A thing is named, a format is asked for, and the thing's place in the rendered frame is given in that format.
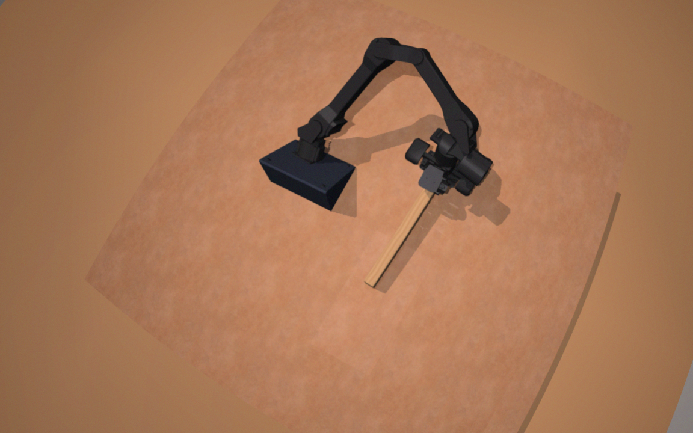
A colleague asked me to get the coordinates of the brown wooden board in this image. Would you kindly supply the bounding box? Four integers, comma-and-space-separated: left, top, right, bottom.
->
364, 189, 435, 288

